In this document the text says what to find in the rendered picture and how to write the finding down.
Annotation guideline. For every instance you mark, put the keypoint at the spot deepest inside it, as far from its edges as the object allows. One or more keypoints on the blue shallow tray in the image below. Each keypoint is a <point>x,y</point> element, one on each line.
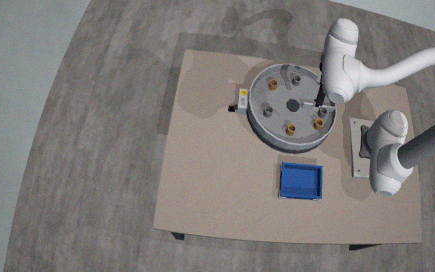
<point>300,181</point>

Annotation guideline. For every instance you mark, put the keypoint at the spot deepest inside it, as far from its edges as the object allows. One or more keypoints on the dark grey metal cylinder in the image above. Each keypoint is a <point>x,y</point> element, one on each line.
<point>324,110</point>
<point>268,108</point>
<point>294,82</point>

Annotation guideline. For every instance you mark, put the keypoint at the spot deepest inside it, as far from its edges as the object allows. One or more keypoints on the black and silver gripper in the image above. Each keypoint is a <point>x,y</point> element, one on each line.
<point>321,95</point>

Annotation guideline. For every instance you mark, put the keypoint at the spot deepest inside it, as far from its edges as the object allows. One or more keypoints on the bronze bushing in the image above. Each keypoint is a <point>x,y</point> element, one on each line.
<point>291,126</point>
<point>320,122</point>
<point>274,82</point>

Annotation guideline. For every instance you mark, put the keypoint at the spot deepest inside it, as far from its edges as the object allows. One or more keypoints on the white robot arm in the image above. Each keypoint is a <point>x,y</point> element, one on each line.
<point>343,76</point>

